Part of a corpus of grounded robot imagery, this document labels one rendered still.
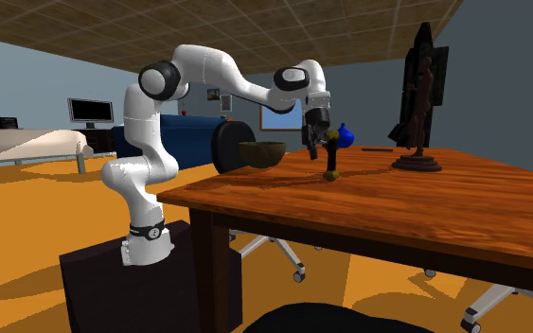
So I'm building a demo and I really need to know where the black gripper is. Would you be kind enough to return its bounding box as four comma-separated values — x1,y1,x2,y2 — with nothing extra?
301,107,331,161

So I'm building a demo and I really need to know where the black dumbbell with yellow ends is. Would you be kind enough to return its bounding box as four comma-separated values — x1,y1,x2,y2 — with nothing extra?
322,130,341,182

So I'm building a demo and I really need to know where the blue vase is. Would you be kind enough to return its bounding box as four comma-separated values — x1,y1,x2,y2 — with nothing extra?
336,122,355,149

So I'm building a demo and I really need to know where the dark olive bowl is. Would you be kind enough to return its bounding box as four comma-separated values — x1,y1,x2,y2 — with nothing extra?
238,141,288,169

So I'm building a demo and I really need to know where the brown wooden table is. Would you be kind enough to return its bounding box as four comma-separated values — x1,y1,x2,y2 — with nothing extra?
156,146,533,333

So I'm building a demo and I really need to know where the office chair with white base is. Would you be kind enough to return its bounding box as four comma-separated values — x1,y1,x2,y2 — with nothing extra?
227,229,307,284
460,283,533,333

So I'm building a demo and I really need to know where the brown human figure statue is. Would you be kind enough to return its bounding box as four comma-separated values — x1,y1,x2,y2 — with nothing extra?
390,56,443,173

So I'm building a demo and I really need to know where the blue sofa with black armrest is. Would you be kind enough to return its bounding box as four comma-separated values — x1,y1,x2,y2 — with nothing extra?
111,114,258,175

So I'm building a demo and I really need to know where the tall black sculpture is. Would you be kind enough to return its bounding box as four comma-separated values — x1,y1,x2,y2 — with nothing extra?
387,21,450,149

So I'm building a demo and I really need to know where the black office chair seat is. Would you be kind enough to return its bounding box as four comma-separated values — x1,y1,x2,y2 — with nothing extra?
242,302,435,333

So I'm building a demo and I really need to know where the dark television cabinet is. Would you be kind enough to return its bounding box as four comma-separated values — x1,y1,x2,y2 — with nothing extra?
79,128,117,154

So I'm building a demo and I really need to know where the black television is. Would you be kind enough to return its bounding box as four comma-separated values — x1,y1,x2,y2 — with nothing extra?
67,97,115,130

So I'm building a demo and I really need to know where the dark robot stand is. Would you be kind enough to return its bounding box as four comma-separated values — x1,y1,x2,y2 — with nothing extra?
59,219,243,333

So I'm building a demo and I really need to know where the bed with beige cover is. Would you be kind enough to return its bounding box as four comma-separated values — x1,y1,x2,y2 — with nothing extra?
0,128,95,191

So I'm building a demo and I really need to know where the blue window with wooden frame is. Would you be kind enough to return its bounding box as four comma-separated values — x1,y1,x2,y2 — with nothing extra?
259,98,305,132

